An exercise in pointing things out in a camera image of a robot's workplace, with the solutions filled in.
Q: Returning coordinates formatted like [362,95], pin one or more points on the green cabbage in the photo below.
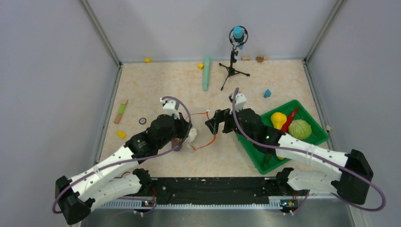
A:
[300,129]

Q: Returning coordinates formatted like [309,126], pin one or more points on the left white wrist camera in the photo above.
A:
[170,107]

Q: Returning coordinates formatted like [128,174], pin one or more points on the green plastic tray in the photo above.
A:
[317,137]

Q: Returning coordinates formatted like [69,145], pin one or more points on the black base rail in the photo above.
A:
[216,190]

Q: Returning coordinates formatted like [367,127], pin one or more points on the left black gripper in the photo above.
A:
[183,124]

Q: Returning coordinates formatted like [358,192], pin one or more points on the cork piece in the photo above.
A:
[246,58]

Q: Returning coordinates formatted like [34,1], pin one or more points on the red chili pepper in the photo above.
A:
[290,118]

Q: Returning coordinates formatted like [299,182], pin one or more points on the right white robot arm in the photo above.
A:
[345,174]

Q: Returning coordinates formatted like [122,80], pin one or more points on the wooden stick green block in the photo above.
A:
[120,111]

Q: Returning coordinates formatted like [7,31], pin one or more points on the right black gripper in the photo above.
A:
[220,116]

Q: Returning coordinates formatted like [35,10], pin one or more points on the blue microphone on tripod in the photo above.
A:
[238,36]

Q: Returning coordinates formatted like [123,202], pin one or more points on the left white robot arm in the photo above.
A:
[117,175]

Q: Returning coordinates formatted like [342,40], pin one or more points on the clear zip bag orange zipper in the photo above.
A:
[204,138]

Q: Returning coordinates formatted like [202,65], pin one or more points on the brown wooden pieces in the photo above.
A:
[261,58]

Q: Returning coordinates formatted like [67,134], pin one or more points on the blue toy block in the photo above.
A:
[267,93]

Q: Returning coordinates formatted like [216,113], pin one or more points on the teal plastic tube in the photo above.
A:
[206,72]

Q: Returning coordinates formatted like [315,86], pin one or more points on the dark brown round food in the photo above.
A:
[176,144]

